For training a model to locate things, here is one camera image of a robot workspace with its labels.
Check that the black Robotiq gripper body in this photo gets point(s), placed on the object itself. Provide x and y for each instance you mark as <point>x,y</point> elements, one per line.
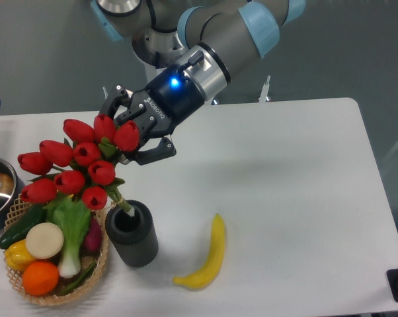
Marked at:
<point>157,109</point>

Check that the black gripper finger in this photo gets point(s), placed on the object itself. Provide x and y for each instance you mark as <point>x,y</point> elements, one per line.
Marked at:
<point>118,99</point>
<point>165,149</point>

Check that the red tulip bouquet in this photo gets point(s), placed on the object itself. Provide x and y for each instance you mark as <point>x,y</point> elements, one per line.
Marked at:
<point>82,166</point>

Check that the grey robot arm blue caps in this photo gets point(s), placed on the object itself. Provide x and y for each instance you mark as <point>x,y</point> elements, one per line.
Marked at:
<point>196,48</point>

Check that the dark grey ribbed vase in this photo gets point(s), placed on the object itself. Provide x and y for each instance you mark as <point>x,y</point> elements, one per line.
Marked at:
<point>134,237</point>

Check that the green bok choy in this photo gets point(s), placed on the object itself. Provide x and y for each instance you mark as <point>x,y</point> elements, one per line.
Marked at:
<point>73,218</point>

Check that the purple radish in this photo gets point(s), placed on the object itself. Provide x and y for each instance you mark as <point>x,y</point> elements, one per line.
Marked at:
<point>93,238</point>

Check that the yellow banana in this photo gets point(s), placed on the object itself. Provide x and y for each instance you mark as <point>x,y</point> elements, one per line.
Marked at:
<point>205,275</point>

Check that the woven wicker basket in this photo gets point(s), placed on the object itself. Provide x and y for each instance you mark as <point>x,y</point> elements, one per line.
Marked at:
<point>17,210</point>

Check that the round cream bun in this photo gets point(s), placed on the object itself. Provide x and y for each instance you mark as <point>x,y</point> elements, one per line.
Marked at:
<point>44,240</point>

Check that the green bean pod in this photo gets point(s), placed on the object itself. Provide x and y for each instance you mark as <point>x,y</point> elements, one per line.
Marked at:
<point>84,275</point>

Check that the green cucumber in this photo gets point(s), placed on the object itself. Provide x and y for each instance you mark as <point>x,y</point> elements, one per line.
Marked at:
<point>34,216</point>

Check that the orange fruit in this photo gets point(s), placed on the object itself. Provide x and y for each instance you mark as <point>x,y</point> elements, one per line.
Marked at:
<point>40,277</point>

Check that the yellow bell pepper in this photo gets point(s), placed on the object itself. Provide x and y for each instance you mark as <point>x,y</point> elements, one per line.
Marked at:
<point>17,256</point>

